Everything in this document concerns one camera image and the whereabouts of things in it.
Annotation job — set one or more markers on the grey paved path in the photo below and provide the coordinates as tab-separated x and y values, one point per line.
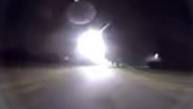
94	97

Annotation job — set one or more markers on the dim grass verge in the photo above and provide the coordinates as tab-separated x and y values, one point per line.
169	82
25	76

